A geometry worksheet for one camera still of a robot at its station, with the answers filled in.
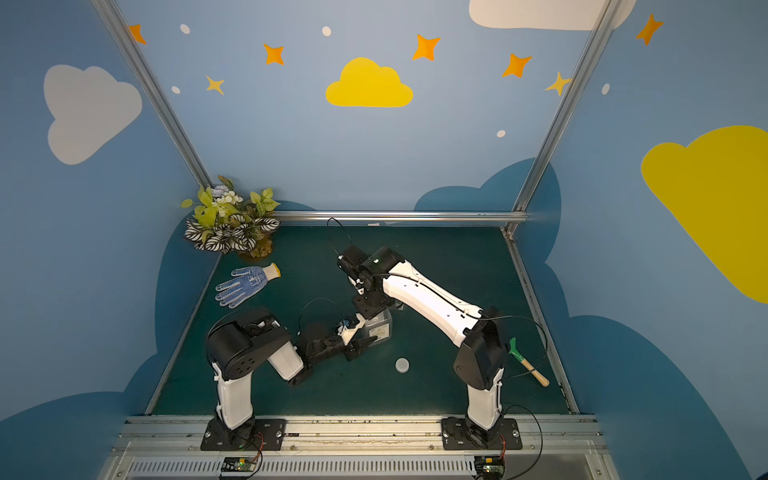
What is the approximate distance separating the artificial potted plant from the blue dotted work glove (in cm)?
15

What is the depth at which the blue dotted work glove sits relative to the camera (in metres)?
1.01

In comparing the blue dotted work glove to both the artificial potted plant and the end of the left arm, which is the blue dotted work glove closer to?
the artificial potted plant

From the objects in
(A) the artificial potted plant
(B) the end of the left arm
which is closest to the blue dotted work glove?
(A) the artificial potted plant

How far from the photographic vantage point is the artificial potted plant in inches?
35.3
